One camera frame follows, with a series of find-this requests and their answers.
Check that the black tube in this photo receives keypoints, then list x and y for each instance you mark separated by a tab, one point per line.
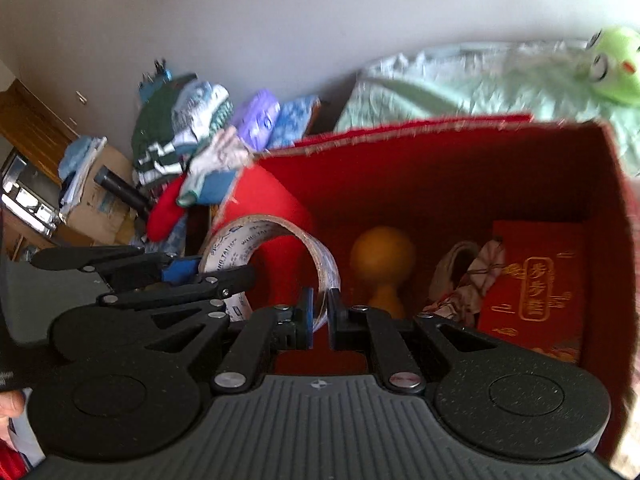
122	187

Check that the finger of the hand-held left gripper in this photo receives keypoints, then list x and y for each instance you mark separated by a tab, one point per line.
210	282
181	270

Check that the white teal patterned cloth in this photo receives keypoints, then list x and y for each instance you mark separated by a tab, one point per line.
200	110

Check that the white pink cloth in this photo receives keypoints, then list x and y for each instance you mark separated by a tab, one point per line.
220	152

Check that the green striped sweater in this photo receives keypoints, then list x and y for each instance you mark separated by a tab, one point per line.
155	130

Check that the person's left hand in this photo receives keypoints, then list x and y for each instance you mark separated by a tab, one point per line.
11	402

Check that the blue folded cloth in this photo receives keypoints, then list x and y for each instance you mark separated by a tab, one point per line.
210	187

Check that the green frog plush toy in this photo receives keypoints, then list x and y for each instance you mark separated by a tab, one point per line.
615	65

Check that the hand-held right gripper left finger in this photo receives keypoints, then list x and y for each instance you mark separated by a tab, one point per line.
308	317

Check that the light green blanket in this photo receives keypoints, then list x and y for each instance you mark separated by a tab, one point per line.
450	85

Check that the clear tape roll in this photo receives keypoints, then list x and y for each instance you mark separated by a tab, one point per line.
320	260

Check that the blue patterned package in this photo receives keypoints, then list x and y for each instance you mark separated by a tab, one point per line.
295	120

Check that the light blue cloth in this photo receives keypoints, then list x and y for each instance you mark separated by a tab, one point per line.
80	160

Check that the red gold-print envelope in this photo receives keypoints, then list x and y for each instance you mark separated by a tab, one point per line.
537	285

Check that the red fleece cloth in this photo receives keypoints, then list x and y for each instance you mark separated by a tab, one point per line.
10	462

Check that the purple plastic package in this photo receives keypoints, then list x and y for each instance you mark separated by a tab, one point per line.
257	117

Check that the wooden cabinet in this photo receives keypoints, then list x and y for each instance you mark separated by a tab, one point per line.
35	125

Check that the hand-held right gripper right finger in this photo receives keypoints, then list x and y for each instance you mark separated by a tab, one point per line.
334	320

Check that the red patterned scarf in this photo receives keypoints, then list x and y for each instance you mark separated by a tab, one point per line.
480	280

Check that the red cardboard box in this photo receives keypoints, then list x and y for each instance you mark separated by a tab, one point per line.
450	180

